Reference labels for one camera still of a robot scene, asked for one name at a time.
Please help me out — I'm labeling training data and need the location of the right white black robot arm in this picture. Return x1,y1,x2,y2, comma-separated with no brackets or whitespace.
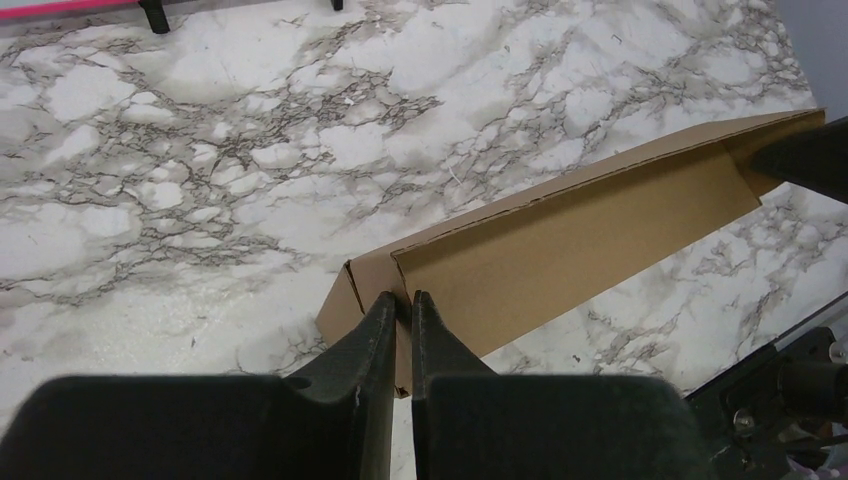
687,118,847,479

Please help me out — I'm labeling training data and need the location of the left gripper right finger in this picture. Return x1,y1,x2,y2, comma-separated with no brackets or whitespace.
411,291,716,479

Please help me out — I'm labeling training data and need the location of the brown cardboard box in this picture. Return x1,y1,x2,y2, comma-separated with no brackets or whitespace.
316,109,825,391

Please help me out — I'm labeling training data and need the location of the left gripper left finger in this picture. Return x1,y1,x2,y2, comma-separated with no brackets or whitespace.
1,292,397,479

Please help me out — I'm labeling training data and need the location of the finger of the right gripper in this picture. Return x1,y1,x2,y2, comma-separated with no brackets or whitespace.
751,117,847,204

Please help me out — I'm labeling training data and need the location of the pink framed whiteboard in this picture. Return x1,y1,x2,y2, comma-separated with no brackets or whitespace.
1,0,131,20

